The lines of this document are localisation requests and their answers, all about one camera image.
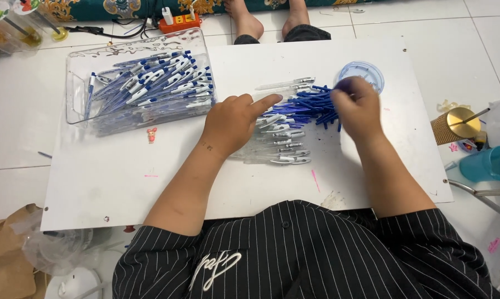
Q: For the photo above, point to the person's right hand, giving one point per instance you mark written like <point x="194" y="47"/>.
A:
<point x="362" y="110"/>

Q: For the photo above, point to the person's left hand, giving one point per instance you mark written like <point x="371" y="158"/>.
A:
<point x="229" y="124"/>

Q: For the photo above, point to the person's right fingers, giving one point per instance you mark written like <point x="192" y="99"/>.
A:
<point x="344" y="92"/>

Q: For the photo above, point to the clear round plastic lid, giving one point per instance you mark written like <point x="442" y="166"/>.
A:
<point x="364" y="69"/>

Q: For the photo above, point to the pile of blue ink refills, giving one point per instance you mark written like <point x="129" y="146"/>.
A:
<point x="306" y="106"/>

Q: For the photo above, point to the dark trousers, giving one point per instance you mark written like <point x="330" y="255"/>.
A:
<point x="308" y="33"/>

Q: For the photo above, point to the pile of clear pen barrels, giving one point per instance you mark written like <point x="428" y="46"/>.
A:
<point x="287" y="145"/>

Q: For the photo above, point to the person's right foot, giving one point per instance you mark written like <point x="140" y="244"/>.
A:
<point x="295" y="16"/>

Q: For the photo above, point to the person's foot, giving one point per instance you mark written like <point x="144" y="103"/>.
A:
<point x="246" y="20"/>
<point x="295" y="16"/>

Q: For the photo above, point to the gold tumbler with straw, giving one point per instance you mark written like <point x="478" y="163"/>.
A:
<point x="451" y="126"/>

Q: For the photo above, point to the person's left foot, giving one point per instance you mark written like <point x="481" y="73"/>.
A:
<point x="246" y="20"/>

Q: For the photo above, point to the blue plastic cup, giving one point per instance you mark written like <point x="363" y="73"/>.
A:
<point x="489" y="164"/>

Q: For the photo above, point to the black striped shirt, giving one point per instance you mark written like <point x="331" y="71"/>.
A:
<point x="316" y="257"/>

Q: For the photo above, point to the small white plug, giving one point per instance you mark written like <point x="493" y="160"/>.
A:
<point x="192" y="12"/>

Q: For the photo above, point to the orange power strip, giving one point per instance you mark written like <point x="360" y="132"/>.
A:
<point x="179" y="24"/>

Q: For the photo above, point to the pile of assembled blue-white pens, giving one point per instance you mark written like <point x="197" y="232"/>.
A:
<point x="158" y="85"/>

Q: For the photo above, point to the white charger plug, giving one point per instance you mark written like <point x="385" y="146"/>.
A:
<point x="167" y="15"/>

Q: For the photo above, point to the small pink figurine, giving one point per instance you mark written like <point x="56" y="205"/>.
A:
<point x="151" y="135"/>

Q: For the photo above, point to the white low table board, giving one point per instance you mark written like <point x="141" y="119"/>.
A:
<point x="121" y="182"/>

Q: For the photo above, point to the teal patterned mattress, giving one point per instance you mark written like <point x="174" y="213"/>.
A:
<point x="92" y="8"/>

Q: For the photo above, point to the clear plastic tray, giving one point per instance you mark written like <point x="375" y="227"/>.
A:
<point x="77" y="104"/>

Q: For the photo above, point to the clear plastic cup with straw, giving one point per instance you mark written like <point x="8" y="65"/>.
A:
<point x="9" y="33"/>
<point x="52" y="25"/>

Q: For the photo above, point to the loose blue pen part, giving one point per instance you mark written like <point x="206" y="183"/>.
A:
<point x="45" y="155"/>

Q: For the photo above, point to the crumpled clear plastic cups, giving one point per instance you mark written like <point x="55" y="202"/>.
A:
<point x="59" y="249"/>

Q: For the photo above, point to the white round plastic lid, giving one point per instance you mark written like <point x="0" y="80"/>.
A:
<point x="77" y="284"/>

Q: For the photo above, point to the brown paper bag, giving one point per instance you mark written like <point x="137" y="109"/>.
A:
<point x="5" y="257"/>

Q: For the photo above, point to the silver metal frame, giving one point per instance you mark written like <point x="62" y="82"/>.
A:
<point x="482" y="195"/>

